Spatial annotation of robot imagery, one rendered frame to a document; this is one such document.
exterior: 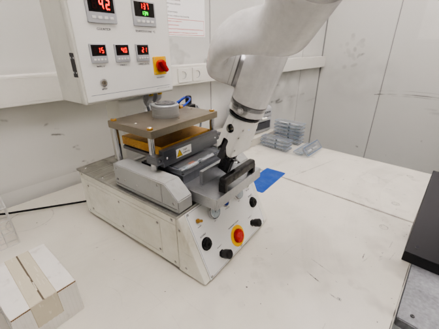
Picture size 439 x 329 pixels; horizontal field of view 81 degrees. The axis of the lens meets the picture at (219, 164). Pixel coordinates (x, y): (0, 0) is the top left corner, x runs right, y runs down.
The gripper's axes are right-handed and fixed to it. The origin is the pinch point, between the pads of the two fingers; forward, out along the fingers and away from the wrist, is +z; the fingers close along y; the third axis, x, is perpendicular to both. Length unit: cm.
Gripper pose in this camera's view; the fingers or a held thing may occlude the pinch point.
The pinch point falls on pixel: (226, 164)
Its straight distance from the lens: 69.0
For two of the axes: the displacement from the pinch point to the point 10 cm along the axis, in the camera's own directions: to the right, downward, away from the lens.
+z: -2.8, 7.7, 5.7
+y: 5.9, -3.4, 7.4
